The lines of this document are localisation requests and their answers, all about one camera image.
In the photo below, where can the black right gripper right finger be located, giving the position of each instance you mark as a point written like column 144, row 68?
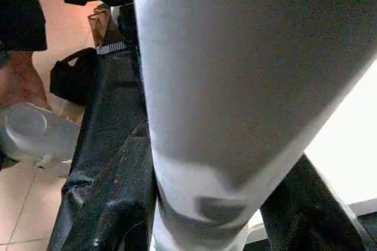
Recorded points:
column 318, row 210

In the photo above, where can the black work mat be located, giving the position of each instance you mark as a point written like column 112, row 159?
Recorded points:
column 112, row 121

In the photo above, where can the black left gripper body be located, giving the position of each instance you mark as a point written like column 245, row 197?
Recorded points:
column 121, row 39

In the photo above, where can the clear plastic jug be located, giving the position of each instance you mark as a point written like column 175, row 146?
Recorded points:
column 35, row 133

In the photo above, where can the black bag on floor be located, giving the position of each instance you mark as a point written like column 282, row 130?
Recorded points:
column 73, row 77

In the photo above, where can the white plastic table leg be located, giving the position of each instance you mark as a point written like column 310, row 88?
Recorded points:
column 247, row 86

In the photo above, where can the white plastic table top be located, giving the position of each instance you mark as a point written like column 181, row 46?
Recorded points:
column 347, row 145

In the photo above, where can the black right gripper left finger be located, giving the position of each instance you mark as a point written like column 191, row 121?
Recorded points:
column 112, row 198

